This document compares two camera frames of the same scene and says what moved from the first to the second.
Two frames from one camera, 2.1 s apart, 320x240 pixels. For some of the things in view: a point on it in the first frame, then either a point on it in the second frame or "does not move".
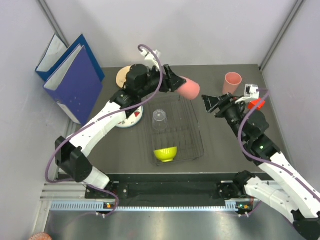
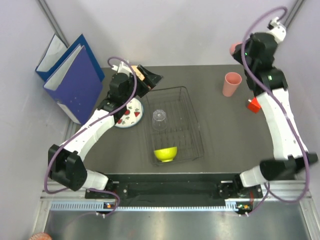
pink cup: [232, 80] does not move
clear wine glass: [159, 121] does not move
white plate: [134, 120] does not move
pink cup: [190, 90] → [233, 47]
